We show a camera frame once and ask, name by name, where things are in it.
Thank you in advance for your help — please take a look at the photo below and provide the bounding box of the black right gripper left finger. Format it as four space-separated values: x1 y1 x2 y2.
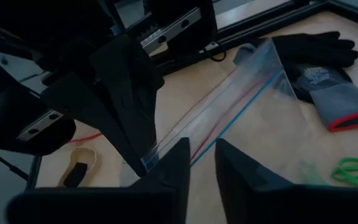
6 138 191 224

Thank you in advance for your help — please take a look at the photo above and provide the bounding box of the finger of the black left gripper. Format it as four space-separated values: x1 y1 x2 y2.
90 33 165 177
40 72 147 177

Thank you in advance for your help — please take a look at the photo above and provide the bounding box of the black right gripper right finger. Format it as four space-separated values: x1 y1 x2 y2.
215 139 358 224

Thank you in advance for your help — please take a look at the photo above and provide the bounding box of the green rubber band tangle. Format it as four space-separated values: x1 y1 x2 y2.
331 157 358 189

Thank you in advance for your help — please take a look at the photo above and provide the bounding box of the clear plastic zipper bag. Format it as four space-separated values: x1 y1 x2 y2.
119 39 332 190

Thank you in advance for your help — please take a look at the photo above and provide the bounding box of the small black block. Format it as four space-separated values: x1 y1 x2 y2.
63 161 88 189

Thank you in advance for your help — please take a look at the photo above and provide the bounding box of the black and green bag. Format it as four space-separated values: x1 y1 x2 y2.
233 30 358 133

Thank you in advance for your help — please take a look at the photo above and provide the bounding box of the red cable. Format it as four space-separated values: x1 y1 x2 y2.
67 132 103 144

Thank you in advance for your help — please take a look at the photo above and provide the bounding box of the grey metal bracket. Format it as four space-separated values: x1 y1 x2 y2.
199 41 220 54

